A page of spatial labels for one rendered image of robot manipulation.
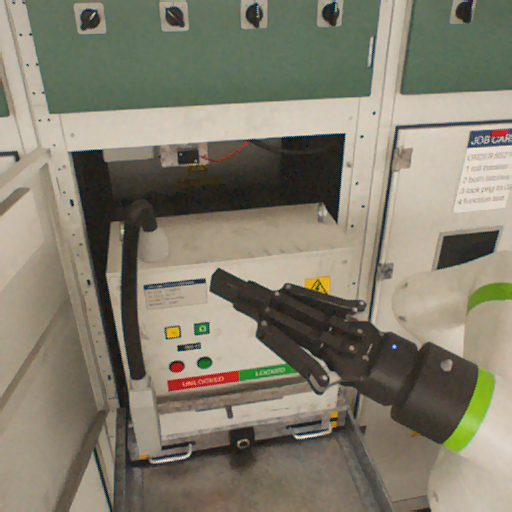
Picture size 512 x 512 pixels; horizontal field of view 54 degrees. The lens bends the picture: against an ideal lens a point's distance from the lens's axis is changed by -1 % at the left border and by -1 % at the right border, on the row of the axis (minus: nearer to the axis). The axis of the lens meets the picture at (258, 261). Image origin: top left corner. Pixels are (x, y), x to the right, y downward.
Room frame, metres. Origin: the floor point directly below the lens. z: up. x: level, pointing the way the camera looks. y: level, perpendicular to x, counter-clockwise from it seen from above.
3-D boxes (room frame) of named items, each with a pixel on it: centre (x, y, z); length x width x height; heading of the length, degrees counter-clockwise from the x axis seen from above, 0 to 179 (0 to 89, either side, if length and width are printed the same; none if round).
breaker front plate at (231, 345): (0.83, 0.04, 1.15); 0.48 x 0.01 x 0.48; 102
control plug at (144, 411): (0.72, 0.23, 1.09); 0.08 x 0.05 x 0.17; 12
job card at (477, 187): (1.12, -0.54, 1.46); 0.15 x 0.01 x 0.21; 102
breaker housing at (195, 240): (1.08, 0.10, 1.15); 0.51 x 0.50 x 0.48; 12
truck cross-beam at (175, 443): (0.85, 0.05, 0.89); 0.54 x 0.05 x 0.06; 102
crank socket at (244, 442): (0.81, 0.04, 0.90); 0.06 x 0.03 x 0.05; 102
